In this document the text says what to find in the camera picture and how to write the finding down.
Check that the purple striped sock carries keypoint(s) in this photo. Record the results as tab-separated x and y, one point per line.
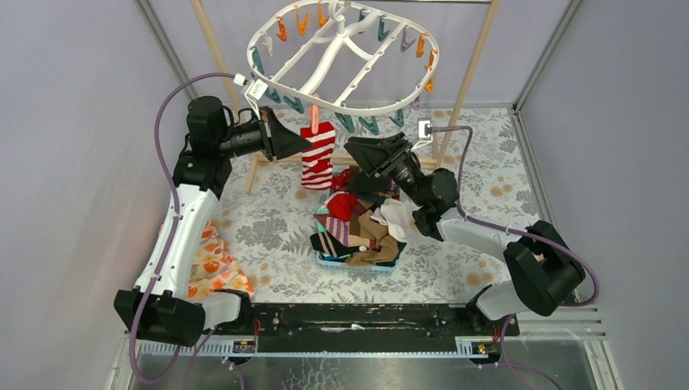
338	229

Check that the blue plastic sock basket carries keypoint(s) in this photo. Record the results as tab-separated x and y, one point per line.
330	252

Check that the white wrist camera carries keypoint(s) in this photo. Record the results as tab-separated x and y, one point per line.
252	90
424	134

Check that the tan brown sock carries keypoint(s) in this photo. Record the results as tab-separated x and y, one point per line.
380	246

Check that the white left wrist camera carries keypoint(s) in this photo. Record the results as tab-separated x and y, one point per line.
252	90

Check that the floral patterned table mat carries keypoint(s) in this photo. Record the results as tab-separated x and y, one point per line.
268	230

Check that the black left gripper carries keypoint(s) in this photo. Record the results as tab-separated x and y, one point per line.
268	136

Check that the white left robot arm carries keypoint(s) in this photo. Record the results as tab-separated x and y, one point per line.
158	308

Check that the red white striped sock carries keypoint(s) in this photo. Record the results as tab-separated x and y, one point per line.
316	162

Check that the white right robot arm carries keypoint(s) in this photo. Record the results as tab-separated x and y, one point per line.
543	271

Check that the black sock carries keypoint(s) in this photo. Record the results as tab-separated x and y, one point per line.
360	183

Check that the pink clothes peg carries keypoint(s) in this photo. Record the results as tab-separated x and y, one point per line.
313	113

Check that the orange floral cloth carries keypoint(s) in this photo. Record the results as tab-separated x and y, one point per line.
213	268

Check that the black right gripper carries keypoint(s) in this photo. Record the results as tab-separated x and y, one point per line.
379	156

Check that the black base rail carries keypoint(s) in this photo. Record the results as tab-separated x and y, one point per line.
362	328

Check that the white oval clip hanger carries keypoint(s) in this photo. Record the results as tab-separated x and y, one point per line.
343	56

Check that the teal clothes peg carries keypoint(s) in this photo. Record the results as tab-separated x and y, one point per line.
346	121

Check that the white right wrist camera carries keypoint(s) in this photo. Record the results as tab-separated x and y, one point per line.
424	134

